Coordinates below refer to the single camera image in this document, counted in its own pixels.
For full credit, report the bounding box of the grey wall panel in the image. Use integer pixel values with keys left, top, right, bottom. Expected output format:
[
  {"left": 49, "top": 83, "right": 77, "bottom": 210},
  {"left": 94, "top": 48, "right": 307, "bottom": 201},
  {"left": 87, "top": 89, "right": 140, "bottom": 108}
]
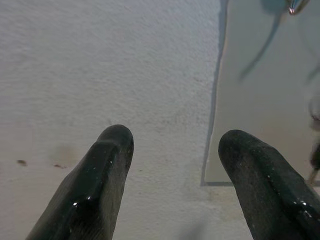
[{"left": 200, "top": 0, "right": 320, "bottom": 187}]

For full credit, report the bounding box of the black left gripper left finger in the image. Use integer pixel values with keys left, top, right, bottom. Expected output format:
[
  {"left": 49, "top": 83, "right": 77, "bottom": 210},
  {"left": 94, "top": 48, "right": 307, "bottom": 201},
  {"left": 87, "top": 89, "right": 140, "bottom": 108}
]
[{"left": 24, "top": 124, "right": 135, "bottom": 240}]

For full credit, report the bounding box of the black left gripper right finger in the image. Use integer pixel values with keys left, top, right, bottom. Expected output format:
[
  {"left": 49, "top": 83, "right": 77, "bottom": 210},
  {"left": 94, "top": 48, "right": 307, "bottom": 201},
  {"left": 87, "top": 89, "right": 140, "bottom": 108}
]
[{"left": 217, "top": 129, "right": 320, "bottom": 240}]

